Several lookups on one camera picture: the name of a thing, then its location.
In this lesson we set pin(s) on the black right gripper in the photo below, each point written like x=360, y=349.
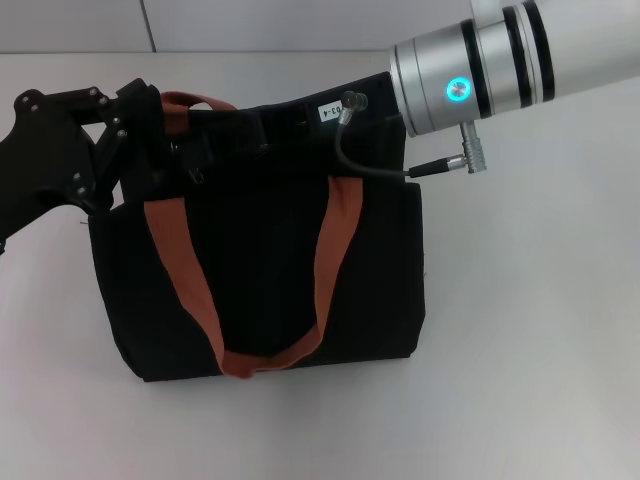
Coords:
x=360, y=112

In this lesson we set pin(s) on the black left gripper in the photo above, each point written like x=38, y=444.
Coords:
x=42, y=155

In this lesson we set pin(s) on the silver metal zipper pull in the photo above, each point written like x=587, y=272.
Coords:
x=196, y=175

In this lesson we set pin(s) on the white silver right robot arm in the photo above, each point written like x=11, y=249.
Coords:
x=500, y=70

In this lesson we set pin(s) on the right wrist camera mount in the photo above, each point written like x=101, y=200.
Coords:
x=485, y=9

